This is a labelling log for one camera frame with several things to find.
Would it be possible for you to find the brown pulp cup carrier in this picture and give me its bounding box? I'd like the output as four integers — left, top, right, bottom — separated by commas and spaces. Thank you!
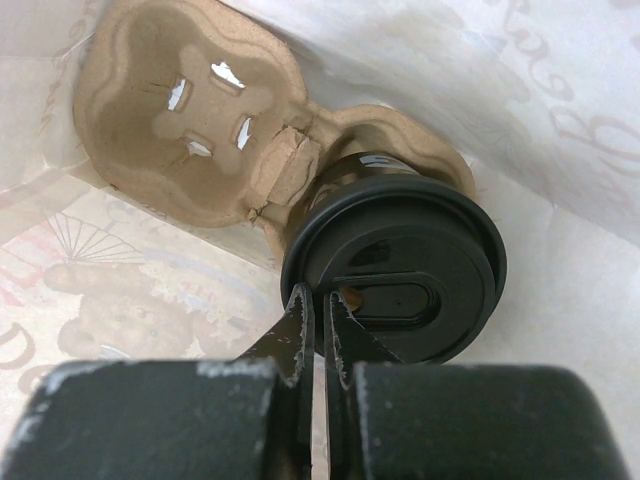
73, 1, 476, 251

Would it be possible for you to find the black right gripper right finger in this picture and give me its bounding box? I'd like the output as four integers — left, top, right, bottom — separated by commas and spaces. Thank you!
323, 291, 629, 479

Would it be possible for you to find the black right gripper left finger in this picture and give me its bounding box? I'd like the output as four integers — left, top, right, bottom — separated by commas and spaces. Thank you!
1, 283, 315, 479

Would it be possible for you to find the printed paper takeout bag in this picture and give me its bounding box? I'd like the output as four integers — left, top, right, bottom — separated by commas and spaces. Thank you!
1, 1, 639, 475

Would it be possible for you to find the black paper coffee cup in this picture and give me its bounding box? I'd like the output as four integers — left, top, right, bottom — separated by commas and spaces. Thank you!
307, 151, 419, 210

